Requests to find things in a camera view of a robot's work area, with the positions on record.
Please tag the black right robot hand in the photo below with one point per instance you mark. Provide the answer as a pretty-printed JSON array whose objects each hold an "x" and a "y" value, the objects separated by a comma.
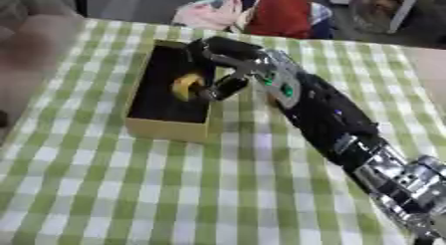
[{"x": 229, "y": 48}]

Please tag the yellow toy banana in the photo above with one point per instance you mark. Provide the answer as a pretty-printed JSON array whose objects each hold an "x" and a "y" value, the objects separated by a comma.
[{"x": 183, "y": 84}]

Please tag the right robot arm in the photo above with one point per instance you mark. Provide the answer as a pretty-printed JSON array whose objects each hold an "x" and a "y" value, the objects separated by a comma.
[{"x": 325, "y": 116}]

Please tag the tan box with black inside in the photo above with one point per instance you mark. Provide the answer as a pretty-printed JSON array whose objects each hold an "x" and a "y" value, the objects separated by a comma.
[{"x": 168, "y": 113}]

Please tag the pink cloth bag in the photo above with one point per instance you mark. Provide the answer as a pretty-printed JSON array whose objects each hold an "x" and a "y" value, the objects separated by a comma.
[{"x": 206, "y": 13}]

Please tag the red bag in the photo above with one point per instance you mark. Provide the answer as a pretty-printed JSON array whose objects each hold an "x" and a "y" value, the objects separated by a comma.
[{"x": 281, "y": 16}]

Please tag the person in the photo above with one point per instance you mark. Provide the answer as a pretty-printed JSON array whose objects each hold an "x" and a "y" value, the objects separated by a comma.
[{"x": 35, "y": 53}]

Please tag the white frame stand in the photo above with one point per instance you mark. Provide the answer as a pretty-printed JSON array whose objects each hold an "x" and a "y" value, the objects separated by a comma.
[{"x": 401, "y": 10}]

